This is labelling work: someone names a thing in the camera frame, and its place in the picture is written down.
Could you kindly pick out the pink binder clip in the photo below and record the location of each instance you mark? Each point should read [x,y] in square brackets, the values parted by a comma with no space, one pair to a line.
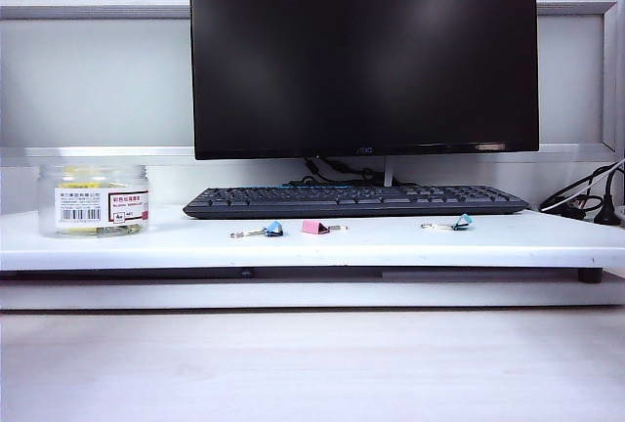
[312,227]

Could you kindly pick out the clear plastic labelled jar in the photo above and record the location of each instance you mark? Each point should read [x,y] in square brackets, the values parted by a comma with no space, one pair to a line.
[83,204]

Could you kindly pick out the black computer keyboard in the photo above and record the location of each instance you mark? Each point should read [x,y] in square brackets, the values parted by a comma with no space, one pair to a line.
[366,199]

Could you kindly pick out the blue binder clip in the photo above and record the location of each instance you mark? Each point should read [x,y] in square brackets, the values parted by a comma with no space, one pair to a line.
[274,229]

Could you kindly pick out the silver monitor stand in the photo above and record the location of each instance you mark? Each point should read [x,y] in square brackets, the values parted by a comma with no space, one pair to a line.
[387,173]

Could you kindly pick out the white raised desk board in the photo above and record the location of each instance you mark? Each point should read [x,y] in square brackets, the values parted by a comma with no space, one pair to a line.
[390,246]

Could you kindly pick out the black computer monitor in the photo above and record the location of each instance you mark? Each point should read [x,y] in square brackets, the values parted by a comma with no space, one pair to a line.
[366,51]

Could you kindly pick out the teal binder clip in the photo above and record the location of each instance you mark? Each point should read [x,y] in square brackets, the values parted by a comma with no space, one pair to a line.
[463,223]

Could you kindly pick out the black board foot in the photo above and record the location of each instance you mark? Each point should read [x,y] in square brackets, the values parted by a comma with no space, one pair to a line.
[590,276]

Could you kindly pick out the black power plug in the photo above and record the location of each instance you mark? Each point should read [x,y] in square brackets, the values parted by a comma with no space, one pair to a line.
[608,212]

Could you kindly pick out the grey cubicle partition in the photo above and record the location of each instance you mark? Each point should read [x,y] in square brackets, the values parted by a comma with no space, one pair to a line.
[571,4]

